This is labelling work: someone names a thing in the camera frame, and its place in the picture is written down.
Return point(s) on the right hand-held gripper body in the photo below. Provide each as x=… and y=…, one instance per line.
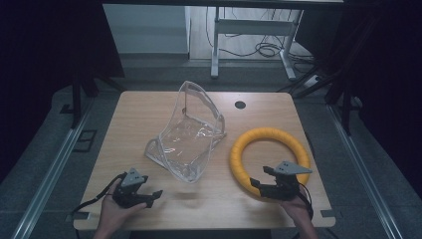
x=286, y=181

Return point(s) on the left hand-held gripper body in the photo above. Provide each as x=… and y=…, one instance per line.
x=132, y=186

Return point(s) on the clear plastic bag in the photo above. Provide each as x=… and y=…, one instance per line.
x=189, y=139

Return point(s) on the person's right hand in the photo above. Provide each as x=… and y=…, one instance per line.
x=297, y=209

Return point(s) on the person's left hand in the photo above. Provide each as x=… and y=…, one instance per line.
x=114, y=212

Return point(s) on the black round table grommet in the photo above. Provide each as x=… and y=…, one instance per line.
x=240, y=105

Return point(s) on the black metal stand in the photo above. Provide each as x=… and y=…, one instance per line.
x=77, y=99
x=346, y=109

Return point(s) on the white power strip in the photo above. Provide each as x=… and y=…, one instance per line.
x=312, y=81

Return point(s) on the black floor frame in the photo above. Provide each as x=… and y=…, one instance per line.
x=85, y=141

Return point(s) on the grey metal floor rail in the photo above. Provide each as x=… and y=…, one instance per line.
x=49, y=179
x=365, y=172

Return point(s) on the white metal desk frame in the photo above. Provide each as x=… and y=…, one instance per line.
x=252, y=27

